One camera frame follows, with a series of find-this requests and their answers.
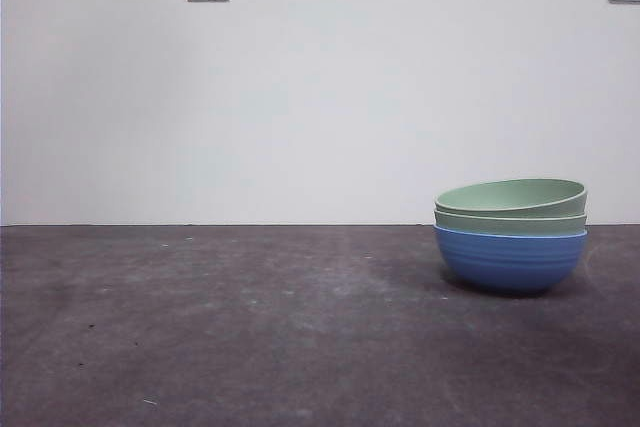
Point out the blue ribbed bowl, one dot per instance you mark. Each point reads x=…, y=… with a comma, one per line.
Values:
x=510, y=262

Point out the green ribbed bowl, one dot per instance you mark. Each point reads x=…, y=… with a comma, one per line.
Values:
x=505, y=226
x=505, y=199

